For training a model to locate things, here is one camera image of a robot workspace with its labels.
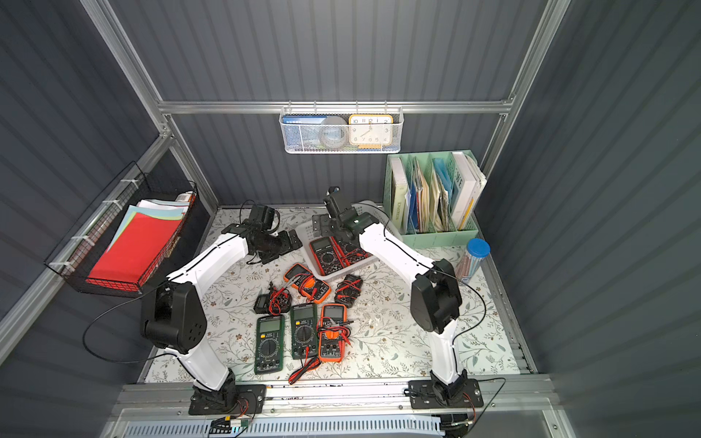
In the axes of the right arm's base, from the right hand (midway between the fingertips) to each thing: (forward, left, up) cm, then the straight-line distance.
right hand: (334, 218), depth 88 cm
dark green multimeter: (-29, +9, -19) cm, 36 cm away
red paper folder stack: (-13, +51, +8) cm, 53 cm away
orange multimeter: (-31, 0, -16) cm, 35 cm away
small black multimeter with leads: (-16, -5, -18) cm, 25 cm away
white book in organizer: (+12, -46, +4) cm, 47 cm away
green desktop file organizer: (+12, -35, -2) cm, 37 cm away
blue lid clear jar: (-11, -44, -2) cm, 45 cm away
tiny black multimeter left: (-21, +18, -16) cm, 33 cm away
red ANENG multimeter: (-3, +4, -17) cm, 18 cm away
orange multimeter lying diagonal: (-16, +8, -17) cm, 25 cm away
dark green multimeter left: (-34, +19, -19) cm, 43 cm away
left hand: (-6, +16, -8) cm, 18 cm away
